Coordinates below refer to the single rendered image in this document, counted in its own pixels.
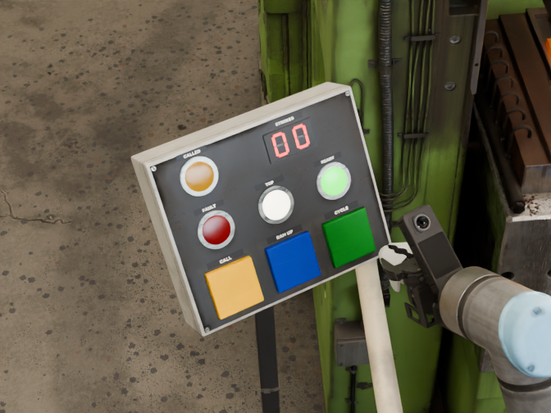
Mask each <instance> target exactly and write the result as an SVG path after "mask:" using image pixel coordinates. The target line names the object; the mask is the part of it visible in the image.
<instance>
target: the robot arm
mask: <svg viewBox="0 0 551 413"><path fill-rule="evenodd" d="M398 227H399V228H400V229H401V231H402V233H403V236H404V237H405V239H406V241H407V242H406V243H390V244H389V245H387V246H383V247H382V248H381V249H380V251H379V258H380V263H381V265H382V267H383V270H384V272H385V276H386V277H387V278H388V279H389V281H390V283H391V286H392V288H393V289H394V291H396V292H399V291H400V283H401V284H405V285H407V292H408V298H409V301H410V303H411V304H412V305H413V306H412V305H410V304H408V303H407V302H405V303H404V306H405V309H406V312H407V316H408V318H410V319H411V320H414V321H415V322H417V323H418V324H419V325H422V326H424V327H425V328H427V329H428V328H430V327H431V326H433V325H441V326H443V327H445V328H446V329H448V330H450V331H451V332H453V333H455V334H456V335H458V336H460V337H464V338H465V339H467V340H469V341H471V342H473V343H474V344H476V345H478V346H480V347H482V348H484V349H485V350H487V352H488V353H489V354H490V358H491V360H492V363H493V367H494V371H495V374H496V376H497V380H498V382H499V387H500V389H501V393H502V395H503V399H504V402H505V405H506V408H507V411H508V413H551V297H550V296H549V295H547V294H545V293H540V292H536V291H534V290H531V289H529V288H527V287H524V286H522V285H520V284H517V283H515V282H513V281H511V280H510V279H506V278H504V277H503V276H501V275H497V274H495V273H494V272H491V271H489V270H487V269H484V268H481V267H479V266H471V267H467V268H464V269H463V268H462V265H461V263H460V261H459V259H458V257H457V255H456V253H455V251H454V250H453V248H452V246H451V244H450V242H449V240H448V238H447V236H446V234H445V232H444V231H443V229H442V227H441V225H440V223H439V221H438V219H437V217H436V215H435V213H434V212H433V210H432V208H431V206H429V205H422V206H419V207H417V208H415V209H413V210H411V211H409V212H407V213H405V214H404V215H402V216H401V217H400V218H399V219H398ZM411 309H413V310H414V311H415V312H416V313H417V314H418V315H419V316H420V320H418V319H416V318H415V317H413V316H412V310H411ZM426 314H427V315H429V316H431V315H433V316H434V318H431V319H432V321H431V322H428V319H427V316H426Z"/></svg>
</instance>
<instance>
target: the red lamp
mask: <svg viewBox="0 0 551 413"><path fill-rule="evenodd" d="M229 236H230V222H229V221H228V220H227V219H226V218H225V217H224V216H219V215H218V216H211V217H210V218H208V219H207V220H206V221H205V223H204V225H203V237H204V239H205V240H206V241H207V242H208V243H210V244H213V245H218V244H221V243H223V242H224V241H225V240H226V239H227V238H228V237H229Z"/></svg>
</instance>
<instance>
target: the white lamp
mask: <svg viewBox="0 0 551 413"><path fill-rule="evenodd" d="M289 207H290V201H289V197H288V196H287V194H286V193H284V192H282V191H279V190H277V191H273V192H271V193H269V194H268V195H267V196H266V197H265V199H264V202H263V211H264V213H265V215H266V216H267V217H268V218H270V219H273V220H278V219H281V218H283V217H284V216H285V215H286V214H287V213H288V211H289Z"/></svg>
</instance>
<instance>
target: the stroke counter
mask: <svg viewBox="0 0 551 413"><path fill-rule="evenodd" d="M300 127H303V131H304V134H302V135H300V136H298V137H297V135H296V132H295V130H296V129H297V128H300ZM292 130H293V133H294V138H297V139H295V142H296V144H297V148H300V149H301V148H305V147H307V146H308V144H309V139H308V136H307V135H305V134H306V133H307V131H306V128H305V125H297V126H295V127H294V129H292ZM279 135H282V137H283V140H284V142H283V143H279V144H277V145H276V141H275V139H274V137H277V136H279ZM273 136H274V137H273V138H271V139H272V142H273V145H274V146H276V147H275V153H276V155H277V156H279V157H282V156H284V155H287V154H288V153H287V152H289V148H288V145H287V143H285V142H286V139H285V134H282V133H281V132H280V133H278V134H274V135H273ZM302 137H305V138H306V140H307V144H304V145H302V146H299V144H298V139H299V138H302ZM282 145H285V148H286V152H284V153H282V154H280V155H279V153H278V150H277V148H278V147H279V146H282Z"/></svg>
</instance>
